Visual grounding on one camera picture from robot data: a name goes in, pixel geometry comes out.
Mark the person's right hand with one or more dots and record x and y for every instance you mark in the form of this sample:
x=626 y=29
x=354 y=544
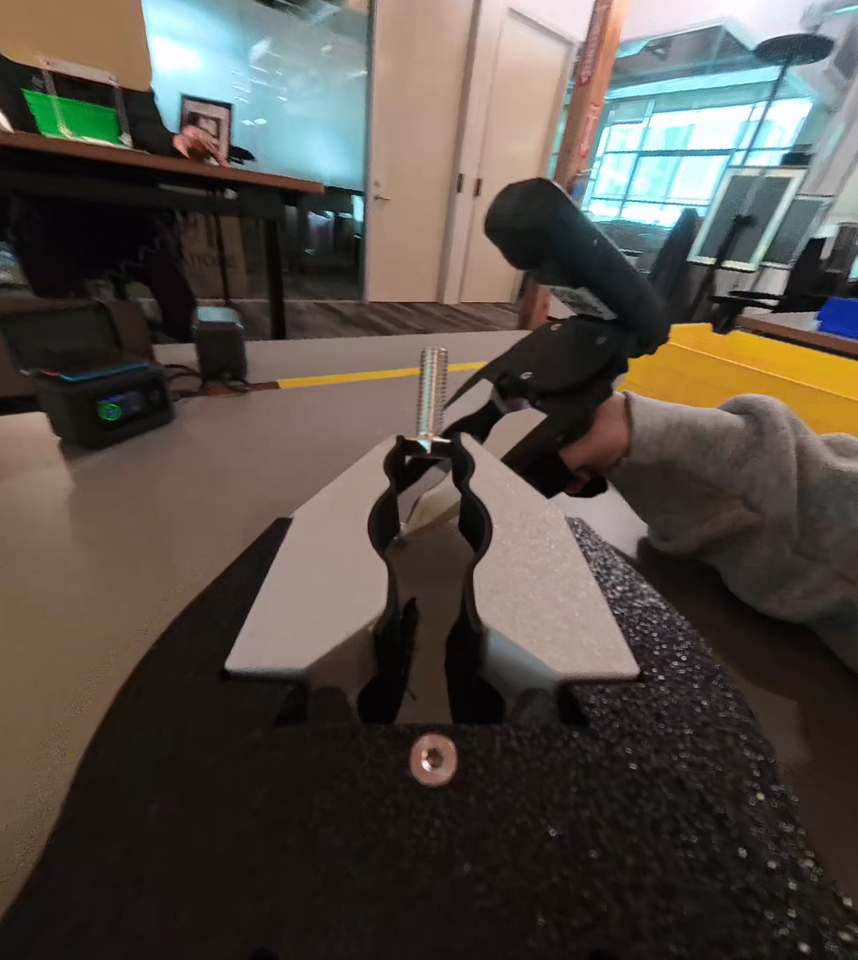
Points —
x=601 y=439

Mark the black portable power station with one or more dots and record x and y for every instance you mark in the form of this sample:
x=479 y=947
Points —
x=91 y=390

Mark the yellow plastic bin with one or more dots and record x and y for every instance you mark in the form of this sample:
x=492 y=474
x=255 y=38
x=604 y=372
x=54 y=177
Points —
x=759 y=367

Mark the grey board on stand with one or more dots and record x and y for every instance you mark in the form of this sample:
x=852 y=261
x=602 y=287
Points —
x=748 y=217

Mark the silver hex bolt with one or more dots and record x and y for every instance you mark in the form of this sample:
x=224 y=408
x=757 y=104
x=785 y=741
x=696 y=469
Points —
x=431 y=394

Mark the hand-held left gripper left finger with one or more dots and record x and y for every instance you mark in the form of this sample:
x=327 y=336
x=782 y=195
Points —
x=309 y=592

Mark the small black box device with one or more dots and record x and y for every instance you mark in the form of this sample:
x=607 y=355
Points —
x=220 y=345

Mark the white door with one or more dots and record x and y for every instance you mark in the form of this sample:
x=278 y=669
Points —
x=519 y=135
x=414 y=150

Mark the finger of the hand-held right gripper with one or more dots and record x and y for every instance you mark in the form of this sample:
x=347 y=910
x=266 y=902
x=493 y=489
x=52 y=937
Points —
x=485 y=421
x=490 y=382

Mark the green plastic bin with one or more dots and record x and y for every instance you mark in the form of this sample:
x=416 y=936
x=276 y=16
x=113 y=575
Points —
x=76 y=116

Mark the black office chair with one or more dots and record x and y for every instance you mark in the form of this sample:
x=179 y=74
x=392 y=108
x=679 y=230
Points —
x=673 y=255

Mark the person's right forearm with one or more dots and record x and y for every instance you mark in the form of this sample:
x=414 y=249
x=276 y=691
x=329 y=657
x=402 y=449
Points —
x=759 y=510

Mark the wooden pillar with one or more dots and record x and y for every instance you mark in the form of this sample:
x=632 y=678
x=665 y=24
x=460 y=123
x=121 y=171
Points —
x=586 y=120

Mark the wooden desk with black legs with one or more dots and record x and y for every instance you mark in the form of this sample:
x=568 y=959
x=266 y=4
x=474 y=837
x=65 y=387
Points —
x=136 y=176

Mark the black floor lamp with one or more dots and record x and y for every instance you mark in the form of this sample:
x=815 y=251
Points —
x=793 y=49

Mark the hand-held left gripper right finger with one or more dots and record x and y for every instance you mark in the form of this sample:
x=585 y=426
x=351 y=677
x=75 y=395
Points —
x=549 y=585

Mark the yellow tape strip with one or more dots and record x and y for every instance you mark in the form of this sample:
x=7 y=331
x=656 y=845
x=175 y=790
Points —
x=369 y=375

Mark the cardboard box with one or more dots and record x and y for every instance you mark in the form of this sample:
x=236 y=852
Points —
x=208 y=259

